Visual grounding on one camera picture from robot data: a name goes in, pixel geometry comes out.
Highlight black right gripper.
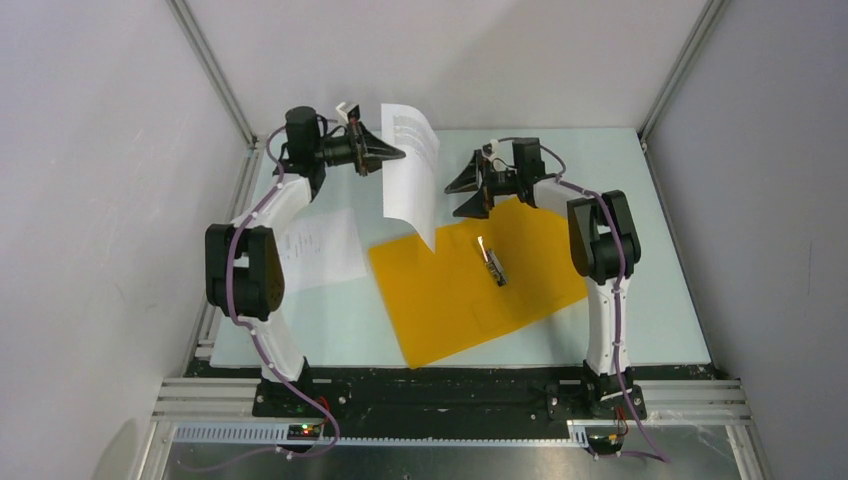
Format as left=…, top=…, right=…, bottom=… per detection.
left=443, top=149, right=522, bottom=220

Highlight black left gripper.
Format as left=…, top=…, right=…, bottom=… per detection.
left=313, top=119, right=405, bottom=178

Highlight white printed paper sheets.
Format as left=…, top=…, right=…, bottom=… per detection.
left=381, top=103, right=440, bottom=251

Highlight metal folder clip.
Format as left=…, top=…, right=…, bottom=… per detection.
left=477, top=236, right=508, bottom=287

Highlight yellow plastic folder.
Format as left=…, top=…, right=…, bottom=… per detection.
left=368, top=198, right=587, bottom=368

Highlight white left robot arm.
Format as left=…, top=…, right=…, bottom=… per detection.
left=204, top=102, right=406, bottom=416

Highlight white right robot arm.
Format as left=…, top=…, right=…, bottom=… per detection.
left=444, top=137, right=642, bottom=418

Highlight right controller board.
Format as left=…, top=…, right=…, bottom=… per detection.
left=587, top=434, right=626, bottom=456

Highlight controller board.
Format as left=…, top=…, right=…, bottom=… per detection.
left=587, top=434, right=626, bottom=456
left=286, top=423, right=323, bottom=441

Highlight left controller board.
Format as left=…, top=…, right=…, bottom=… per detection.
left=286, top=423, right=323, bottom=441

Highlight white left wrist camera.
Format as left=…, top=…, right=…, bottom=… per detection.
left=335, top=102, right=361, bottom=124

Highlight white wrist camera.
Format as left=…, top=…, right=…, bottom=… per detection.
left=481, top=139, right=499, bottom=161
left=335, top=102, right=361, bottom=124

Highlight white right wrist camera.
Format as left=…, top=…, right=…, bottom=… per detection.
left=481, top=139, right=499, bottom=161

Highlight aluminium frame rail left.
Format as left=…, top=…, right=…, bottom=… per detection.
left=165, top=0, right=257, bottom=147

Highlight aluminium frame rail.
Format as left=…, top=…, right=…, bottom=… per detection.
left=165, top=0, right=257, bottom=147
left=637, top=0, right=730, bottom=150

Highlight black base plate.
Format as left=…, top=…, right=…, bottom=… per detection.
left=223, top=365, right=719, bottom=439

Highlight aluminium frame rail right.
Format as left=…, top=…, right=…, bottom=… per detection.
left=637, top=0, right=730, bottom=150

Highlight front aluminium rail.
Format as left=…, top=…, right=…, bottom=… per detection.
left=153, top=378, right=753, bottom=446

